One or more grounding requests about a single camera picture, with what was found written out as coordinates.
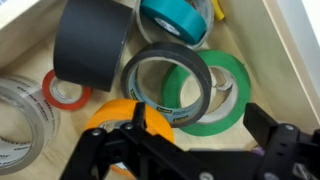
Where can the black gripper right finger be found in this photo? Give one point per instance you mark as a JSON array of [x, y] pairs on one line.
[[260, 121]]

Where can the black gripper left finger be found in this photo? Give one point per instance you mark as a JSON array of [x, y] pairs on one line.
[[140, 113]]

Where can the orange tape roll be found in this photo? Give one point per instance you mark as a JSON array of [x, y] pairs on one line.
[[116, 110]]

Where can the purple tape roll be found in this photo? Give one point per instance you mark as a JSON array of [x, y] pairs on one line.
[[258, 151]]

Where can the wide black tape roll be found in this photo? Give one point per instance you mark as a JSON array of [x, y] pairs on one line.
[[90, 43]]

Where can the small red tape roll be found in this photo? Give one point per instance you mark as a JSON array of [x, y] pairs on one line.
[[48, 95]]

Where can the clear printed packing tape roll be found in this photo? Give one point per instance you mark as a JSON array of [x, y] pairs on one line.
[[45, 113]]

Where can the teal tape roll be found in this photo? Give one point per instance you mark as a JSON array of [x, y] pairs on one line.
[[176, 15]]

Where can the yellow tape piece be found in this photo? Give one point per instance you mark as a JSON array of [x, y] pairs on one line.
[[218, 11]]

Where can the clear tape roll around teal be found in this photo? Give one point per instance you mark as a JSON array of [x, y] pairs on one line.
[[208, 13]]

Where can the wooden drawer with white front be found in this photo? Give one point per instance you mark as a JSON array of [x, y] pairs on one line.
[[283, 66]]

